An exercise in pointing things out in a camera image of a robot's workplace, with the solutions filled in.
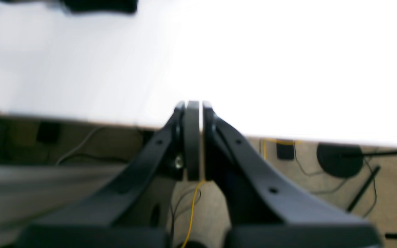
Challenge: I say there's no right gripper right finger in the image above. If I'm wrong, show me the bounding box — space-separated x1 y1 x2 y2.
203 101 383 248

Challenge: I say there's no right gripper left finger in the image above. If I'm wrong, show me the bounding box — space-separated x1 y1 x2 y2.
16 101 200 248

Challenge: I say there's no black printed t-shirt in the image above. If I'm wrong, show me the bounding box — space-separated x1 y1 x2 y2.
0 0 139 15

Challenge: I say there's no black round floor base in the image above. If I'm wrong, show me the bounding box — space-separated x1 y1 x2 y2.
316 143 364 179

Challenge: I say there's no yellow floor cable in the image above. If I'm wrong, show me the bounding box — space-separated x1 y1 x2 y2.
181 180 206 248

